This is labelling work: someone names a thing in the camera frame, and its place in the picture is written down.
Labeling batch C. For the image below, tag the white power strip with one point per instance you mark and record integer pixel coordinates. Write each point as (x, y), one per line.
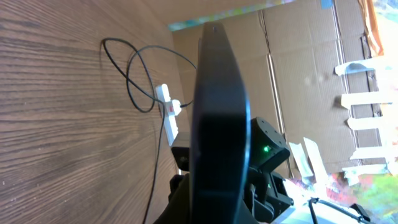
(170, 124)

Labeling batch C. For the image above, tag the white charger plug adapter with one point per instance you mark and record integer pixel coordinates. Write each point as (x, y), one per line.
(173, 107)

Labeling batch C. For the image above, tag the Samsung Galaxy smartphone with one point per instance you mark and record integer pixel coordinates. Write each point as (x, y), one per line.
(220, 135)

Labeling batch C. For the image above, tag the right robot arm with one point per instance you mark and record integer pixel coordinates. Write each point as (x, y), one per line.
(265, 198)

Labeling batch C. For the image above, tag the cardboard wall panel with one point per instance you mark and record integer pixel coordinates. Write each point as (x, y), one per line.
(287, 54)

